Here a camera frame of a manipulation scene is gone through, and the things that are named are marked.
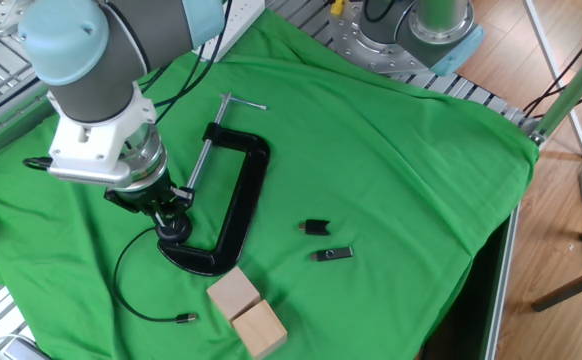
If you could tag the short black USB dongle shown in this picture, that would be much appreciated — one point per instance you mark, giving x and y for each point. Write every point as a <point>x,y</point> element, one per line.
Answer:
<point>316,227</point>

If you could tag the black silver swivel USB drive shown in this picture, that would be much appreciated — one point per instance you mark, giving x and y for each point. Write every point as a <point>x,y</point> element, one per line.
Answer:
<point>331,254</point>

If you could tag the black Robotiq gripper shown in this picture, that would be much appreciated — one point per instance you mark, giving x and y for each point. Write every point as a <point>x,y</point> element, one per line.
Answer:
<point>146,195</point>

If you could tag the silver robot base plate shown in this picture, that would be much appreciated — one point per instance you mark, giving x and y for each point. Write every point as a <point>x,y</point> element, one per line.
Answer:
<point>351,47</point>

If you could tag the yellow connector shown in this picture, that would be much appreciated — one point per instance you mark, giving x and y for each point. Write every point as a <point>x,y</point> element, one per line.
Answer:
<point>337,6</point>

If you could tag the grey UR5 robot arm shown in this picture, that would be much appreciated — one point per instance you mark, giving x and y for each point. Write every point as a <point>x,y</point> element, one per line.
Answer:
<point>86,85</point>

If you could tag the silver flat device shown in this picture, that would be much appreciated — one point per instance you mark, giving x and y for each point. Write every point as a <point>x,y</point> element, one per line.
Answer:
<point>21,350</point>

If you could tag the white pole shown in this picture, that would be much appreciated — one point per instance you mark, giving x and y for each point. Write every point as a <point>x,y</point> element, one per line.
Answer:
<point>553,65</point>

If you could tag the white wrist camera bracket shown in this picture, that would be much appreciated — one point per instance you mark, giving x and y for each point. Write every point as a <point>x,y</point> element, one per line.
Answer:
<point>96,145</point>

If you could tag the green frame post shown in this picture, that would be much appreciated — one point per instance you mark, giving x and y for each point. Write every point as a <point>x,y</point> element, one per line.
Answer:
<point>571,92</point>

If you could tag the black C-clamp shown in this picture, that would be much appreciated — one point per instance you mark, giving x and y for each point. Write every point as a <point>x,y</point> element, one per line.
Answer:
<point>241,210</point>

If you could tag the green cloth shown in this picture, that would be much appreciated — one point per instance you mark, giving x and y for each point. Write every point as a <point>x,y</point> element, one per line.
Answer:
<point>396,175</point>

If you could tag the light wooden block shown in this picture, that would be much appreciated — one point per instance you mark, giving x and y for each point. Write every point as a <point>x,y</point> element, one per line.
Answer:
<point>258,330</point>
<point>231,295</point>

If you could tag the white power strip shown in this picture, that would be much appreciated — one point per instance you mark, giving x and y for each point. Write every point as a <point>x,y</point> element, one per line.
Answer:
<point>243,20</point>

